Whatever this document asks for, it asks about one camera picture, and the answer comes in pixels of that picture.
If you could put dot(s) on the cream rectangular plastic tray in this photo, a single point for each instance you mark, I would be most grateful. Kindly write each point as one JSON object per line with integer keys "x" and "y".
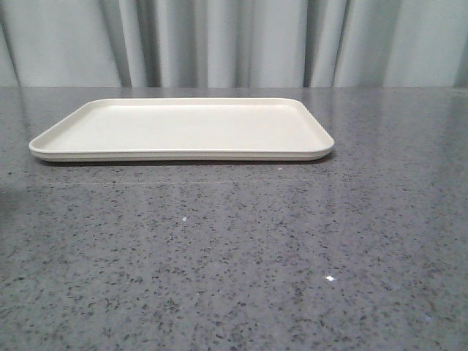
{"x": 183, "y": 129}

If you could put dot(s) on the pale grey-green curtain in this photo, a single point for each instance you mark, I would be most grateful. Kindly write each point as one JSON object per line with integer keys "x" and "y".
{"x": 224, "y": 44}

